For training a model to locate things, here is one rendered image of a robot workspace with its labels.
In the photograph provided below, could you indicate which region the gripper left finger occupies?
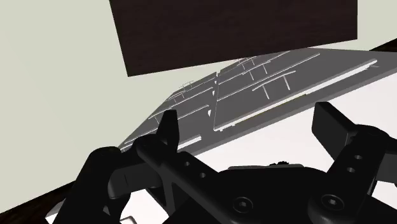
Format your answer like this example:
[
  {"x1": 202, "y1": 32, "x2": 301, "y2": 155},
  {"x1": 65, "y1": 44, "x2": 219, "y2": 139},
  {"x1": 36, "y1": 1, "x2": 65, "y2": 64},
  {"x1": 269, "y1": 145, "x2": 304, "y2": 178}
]
[{"x1": 52, "y1": 109, "x2": 237, "y2": 224}]

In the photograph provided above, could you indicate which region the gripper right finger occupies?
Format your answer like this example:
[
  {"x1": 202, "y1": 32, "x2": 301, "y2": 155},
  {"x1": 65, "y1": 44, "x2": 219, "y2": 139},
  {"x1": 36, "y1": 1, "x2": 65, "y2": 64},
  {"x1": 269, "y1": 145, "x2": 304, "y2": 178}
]
[{"x1": 307, "y1": 101, "x2": 397, "y2": 224}]

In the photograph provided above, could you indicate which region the grey cabinet with drawers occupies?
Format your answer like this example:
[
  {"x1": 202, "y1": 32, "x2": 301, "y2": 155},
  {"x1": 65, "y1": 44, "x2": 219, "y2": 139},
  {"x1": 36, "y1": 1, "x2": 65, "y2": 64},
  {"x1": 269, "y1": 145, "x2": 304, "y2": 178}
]
[{"x1": 118, "y1": 46, "x2": 397, "y2": 157}]

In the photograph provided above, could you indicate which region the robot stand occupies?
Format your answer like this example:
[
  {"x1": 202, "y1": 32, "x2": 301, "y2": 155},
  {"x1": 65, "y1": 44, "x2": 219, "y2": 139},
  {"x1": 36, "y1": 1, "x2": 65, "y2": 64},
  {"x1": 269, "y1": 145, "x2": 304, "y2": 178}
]
[{"x1": 109, "y1": 0, "x2": 358, "y2": 78}]

